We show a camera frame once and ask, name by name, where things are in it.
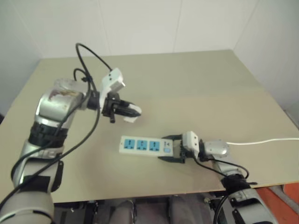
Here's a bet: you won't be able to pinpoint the white power strip cable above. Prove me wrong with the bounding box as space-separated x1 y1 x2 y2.
225 138 299 146

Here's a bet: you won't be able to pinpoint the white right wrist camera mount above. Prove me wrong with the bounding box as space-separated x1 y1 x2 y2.
181 131 200 160

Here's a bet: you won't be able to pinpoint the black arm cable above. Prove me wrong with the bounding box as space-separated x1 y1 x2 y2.
0 42 113 207
193 155 258 224

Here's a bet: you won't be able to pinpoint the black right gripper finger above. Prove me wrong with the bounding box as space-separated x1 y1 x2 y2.
162 133 184 142
157 155 186 165

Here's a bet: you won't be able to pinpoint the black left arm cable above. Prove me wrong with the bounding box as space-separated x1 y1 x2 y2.
0 42 113 207

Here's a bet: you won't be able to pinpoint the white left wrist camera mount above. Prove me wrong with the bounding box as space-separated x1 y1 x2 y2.
99 67 127 112

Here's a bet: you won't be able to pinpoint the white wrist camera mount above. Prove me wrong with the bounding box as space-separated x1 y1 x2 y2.
181 131 200 160
99 67 127 112

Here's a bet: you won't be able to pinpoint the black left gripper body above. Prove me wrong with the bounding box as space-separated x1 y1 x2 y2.
102 92 122 124

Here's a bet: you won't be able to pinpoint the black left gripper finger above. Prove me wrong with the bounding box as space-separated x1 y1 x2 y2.
119 99 136 109
117 107 142 118

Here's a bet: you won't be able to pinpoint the dark grey rounded shape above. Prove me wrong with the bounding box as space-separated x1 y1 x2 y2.
110 199 136 224

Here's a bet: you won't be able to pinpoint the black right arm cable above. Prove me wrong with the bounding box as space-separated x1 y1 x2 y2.
193 155 258 224

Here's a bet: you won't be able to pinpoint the white power strip blue sockets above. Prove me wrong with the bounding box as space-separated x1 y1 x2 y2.
119 135 175 160

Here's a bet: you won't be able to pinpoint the white charger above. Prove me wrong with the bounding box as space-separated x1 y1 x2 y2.
122 104 142 124

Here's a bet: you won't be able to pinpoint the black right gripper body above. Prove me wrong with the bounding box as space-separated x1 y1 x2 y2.
172 138 189 162

